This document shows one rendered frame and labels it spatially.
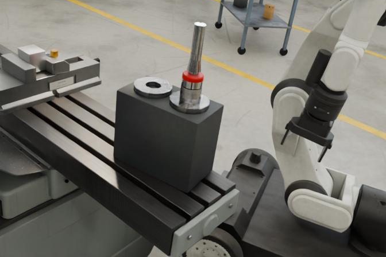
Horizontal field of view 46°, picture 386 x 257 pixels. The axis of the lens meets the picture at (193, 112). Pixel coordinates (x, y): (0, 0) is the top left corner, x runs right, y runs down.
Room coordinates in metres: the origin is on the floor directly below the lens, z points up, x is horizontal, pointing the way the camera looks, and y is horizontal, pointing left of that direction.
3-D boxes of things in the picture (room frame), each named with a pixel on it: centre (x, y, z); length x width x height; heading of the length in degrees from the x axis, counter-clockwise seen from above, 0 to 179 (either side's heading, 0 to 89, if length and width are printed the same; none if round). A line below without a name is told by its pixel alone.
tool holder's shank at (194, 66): (0.90, 0.01, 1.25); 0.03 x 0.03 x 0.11
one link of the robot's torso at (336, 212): (1.24, -0.47, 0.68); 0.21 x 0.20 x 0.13; 72
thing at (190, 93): (0.90, 0.01, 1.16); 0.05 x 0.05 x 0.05
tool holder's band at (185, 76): (0.90, 0.01, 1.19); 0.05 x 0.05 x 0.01
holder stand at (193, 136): (0.92, 0.06, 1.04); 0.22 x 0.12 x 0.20; 63
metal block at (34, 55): (1.19, 0.48, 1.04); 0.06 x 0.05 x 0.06; 54
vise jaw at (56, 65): (1.24, 0.45, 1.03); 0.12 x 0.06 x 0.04; 54
